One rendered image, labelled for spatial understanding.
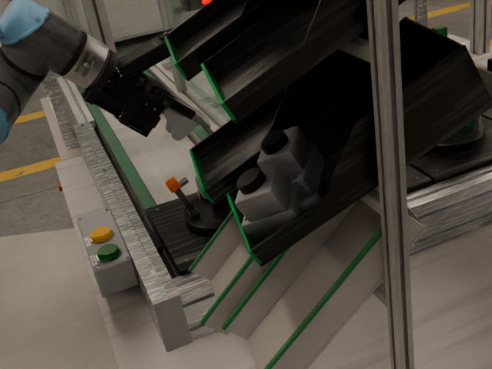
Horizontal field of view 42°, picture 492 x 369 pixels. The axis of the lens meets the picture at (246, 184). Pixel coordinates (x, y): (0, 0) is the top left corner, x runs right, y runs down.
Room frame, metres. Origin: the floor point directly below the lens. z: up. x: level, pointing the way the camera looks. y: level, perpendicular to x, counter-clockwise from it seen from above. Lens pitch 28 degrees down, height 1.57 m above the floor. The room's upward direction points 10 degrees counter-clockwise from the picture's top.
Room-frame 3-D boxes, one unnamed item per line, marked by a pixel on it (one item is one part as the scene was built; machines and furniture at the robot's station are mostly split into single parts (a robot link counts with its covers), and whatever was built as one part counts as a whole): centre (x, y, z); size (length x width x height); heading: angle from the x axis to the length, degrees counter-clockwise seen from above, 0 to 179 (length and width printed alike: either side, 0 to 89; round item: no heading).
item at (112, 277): (1.04, 0.28, 0.93); 0.21 x 0.07 x 0.06; 17
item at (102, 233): (1.04, 0.28, 0.96); 0.04 x 0.04 x 0.02
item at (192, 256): (1.02, 0.05, 0.96); 0.24 x 0.24 x 0.02; 17
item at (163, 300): (1.24, 0.28, 0.91); 0.89 x 0.06 x 0.11; 17
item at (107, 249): (0.97, 0.26, 0.96); 0.04 x 0.04 x 0.02
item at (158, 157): (1.31, 0.12, 0.91); 0.84 x 0.28 x 0.10; 17
